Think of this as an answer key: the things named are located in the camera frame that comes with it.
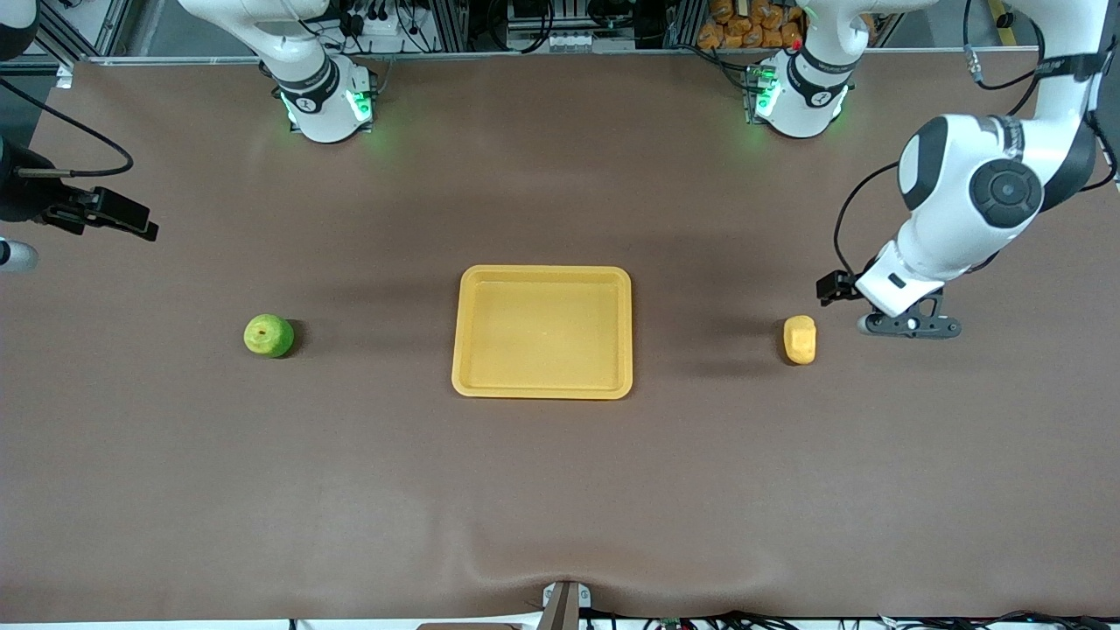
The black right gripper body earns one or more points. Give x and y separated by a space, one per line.
24 198

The yellow potato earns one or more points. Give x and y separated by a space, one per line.
800 339

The green apple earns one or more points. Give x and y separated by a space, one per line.
268 336

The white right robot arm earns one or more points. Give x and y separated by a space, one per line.
319 105

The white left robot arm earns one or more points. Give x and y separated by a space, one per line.
962 175

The yellow plastic tray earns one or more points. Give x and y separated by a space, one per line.
542 332

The bag of orange items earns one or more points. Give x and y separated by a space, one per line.
752 24

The white power strip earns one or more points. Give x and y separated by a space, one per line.
372 19

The brown table mat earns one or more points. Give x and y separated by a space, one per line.
560 490

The metal table clamp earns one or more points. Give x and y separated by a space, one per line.
564 605

